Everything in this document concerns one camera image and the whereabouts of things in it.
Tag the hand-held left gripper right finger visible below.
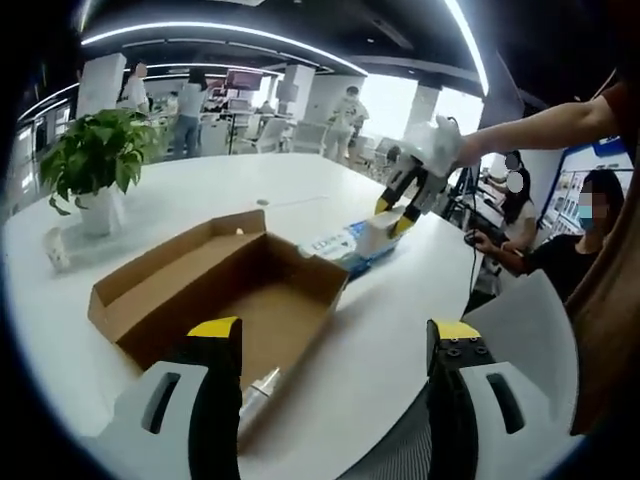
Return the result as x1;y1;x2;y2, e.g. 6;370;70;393
426;317;571;480

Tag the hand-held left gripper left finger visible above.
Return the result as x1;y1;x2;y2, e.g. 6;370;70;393
84;315;245;480

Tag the clear spray bottle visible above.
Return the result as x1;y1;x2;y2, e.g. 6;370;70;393
239;366;292;444

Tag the white blue tissue pack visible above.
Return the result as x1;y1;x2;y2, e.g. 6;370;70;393
359;209;409;259

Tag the blue white wet wipes pack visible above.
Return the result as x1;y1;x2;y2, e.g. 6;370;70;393
298;222;374;280

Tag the brown cardboard shoe box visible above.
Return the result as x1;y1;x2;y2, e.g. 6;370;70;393
87;208;351;446

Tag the curved ceiling light strip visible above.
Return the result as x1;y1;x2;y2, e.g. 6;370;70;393
442;0;490;97
79;21;370;77

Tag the row of white office chairs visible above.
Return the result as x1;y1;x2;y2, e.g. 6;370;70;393
199;114;401;167

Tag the person's brown shirt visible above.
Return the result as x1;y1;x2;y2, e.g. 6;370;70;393
564;82;640;437

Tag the white paper cup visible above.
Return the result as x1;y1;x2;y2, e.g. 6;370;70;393
43;227;72;273

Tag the green plant in white pot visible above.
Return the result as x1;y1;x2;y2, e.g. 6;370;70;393
38;107;152;239

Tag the wall screen with red display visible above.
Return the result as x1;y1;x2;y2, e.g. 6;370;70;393
225;68;264;92

